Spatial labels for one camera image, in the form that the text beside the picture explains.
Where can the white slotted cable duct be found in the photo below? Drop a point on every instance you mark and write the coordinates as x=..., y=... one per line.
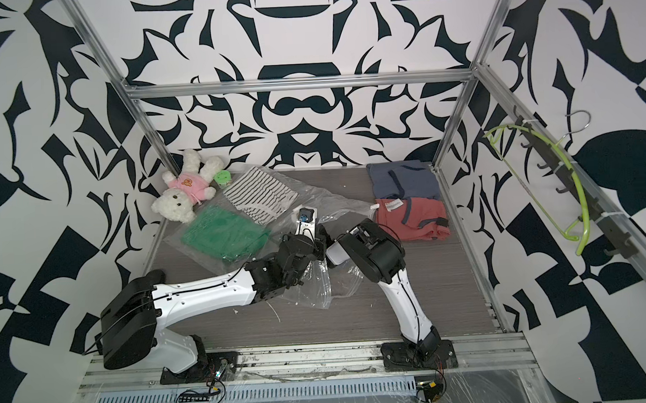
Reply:
x=278, y=392

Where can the aluminium cage frame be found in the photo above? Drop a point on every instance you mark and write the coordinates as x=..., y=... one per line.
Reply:
x=477, y=74

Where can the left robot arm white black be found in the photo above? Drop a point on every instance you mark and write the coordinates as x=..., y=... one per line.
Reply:
x=136, y=323

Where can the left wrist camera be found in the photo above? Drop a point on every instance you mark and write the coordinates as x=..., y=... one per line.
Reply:
x=305, y=219

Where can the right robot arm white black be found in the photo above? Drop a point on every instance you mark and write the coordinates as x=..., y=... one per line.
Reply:
x=379, y=255

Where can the red tank top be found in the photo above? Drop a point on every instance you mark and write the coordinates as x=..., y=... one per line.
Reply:
x=413, y=219

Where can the metal wire hanger hook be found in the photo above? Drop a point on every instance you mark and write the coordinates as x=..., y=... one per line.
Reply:
x=577, y=121

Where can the green folded garment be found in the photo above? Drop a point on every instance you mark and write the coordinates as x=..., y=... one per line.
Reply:
x=224, y=235

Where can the blue tank top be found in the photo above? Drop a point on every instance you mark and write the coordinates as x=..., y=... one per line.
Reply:
x=404, y=180

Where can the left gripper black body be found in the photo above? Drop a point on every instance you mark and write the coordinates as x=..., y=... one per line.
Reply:
x=316, y=251

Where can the striped white black garment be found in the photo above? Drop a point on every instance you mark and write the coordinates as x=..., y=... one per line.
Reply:
x=260, y=196

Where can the white teddy bear pink shirt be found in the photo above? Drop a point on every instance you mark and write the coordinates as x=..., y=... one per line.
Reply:
x=190, y=187

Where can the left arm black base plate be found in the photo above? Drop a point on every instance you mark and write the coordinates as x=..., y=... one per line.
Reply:
x=217, y=365

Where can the clear plastic vacuum bag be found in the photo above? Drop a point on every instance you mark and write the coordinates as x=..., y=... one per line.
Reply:
x=321, y=284

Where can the black wall hook rack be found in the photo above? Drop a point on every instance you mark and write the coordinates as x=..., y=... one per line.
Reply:
x=602, y=219

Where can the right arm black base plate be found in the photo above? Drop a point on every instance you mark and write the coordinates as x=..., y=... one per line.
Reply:
x=404, y=356

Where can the green clothes hanger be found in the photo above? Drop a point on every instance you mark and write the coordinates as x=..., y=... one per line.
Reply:
x=554, y=161

